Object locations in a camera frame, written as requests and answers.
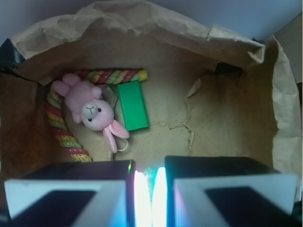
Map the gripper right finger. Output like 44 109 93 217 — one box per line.
165 156 298 227

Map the brown paper lined box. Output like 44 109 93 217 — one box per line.
0 0 302 181

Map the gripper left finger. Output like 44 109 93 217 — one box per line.
4 160 135 227

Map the pink plush bunny toy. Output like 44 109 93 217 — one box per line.
52 73 130 153

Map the green rectangular block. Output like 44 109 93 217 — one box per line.
117 81 149 131

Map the multicolour twisted rope toy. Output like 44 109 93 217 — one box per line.
46 69 148 162

